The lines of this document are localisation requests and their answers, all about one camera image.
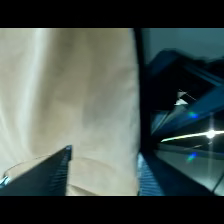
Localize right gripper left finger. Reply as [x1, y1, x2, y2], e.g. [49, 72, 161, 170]
[0, 144, 73, 197]

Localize brown shirt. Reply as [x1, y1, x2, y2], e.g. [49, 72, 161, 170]
[0, 28, 141, 197]

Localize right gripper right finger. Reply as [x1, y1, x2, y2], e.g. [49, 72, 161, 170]
[136, 152, 215, 197]

